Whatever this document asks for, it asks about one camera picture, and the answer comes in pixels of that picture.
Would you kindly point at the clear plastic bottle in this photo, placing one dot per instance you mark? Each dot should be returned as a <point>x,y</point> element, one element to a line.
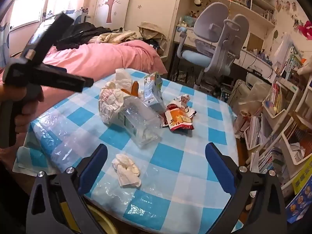
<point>139,119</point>

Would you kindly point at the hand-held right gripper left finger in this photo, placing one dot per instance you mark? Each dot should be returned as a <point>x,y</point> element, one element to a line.
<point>93,163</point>

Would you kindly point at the beige cloth bundle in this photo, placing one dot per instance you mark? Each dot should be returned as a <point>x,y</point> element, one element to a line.
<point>306,69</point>

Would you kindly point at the red plastic bag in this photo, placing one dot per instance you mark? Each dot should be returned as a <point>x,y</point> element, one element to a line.
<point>307,29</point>

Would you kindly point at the blue white checked tablecloth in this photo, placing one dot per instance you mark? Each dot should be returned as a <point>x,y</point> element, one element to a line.
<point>170,156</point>

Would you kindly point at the pink blanket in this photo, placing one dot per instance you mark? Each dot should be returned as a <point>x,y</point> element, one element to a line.
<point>104,56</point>

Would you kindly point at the black clothes pile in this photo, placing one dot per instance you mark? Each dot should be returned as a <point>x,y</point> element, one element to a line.
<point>80,33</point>

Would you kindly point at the white wall shelf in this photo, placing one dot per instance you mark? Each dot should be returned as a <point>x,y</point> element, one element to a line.
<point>243,4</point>

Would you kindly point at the large clear plastic bag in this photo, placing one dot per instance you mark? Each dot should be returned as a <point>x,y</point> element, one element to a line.
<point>256,100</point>

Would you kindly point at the white paper napkin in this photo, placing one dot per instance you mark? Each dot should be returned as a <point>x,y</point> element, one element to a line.
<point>123,78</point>

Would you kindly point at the pile of books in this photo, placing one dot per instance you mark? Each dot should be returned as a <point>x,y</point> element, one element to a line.
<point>265,160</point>

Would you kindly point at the khaki cloth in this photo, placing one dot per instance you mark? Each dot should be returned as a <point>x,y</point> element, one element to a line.
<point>151,30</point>

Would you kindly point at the row of upright books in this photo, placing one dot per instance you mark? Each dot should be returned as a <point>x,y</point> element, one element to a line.
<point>288,61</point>

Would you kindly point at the white bookshelf with books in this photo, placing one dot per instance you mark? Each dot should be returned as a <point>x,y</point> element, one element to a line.
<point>291,151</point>

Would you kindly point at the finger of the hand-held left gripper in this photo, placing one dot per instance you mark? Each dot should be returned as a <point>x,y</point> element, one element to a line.
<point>48,36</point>
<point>65,79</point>

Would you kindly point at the red white snack wrapper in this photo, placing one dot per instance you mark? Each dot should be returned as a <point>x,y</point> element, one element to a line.
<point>180,119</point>

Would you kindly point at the yellow box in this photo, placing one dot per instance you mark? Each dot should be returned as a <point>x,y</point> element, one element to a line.
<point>303,178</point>

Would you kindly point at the long orange peel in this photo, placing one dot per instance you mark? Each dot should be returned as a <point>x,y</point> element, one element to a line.
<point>135,87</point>

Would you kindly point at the blue paper bag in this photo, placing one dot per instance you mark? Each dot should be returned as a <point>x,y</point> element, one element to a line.
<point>301,204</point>

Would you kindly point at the beige clothes pile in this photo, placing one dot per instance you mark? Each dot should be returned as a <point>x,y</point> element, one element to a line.
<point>114,37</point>

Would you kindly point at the white printer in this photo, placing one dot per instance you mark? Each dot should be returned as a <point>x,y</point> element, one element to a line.
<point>253,80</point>

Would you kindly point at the white tissue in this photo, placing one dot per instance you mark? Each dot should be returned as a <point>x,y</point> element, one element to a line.
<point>109,102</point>
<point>126,170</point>

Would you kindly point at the yellow bin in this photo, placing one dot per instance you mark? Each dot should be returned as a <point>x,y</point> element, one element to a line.
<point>104,220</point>

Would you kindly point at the white drawer cabinet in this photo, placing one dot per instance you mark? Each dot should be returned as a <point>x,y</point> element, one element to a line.
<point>237,92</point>

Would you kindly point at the milk carton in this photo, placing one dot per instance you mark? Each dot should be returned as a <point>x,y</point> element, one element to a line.
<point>152,92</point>

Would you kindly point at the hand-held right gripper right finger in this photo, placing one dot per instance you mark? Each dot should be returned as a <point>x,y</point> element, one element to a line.
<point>218,165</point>

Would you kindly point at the grey office chair blue seat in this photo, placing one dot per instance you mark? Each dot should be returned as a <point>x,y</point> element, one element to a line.
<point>212,26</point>

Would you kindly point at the pile of clothes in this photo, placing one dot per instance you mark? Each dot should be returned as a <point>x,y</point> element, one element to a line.
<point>114,0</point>

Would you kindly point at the person's left hand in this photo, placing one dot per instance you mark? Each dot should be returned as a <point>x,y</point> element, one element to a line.
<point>24,121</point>

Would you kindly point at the window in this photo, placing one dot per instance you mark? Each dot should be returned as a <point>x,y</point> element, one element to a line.
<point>29,7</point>

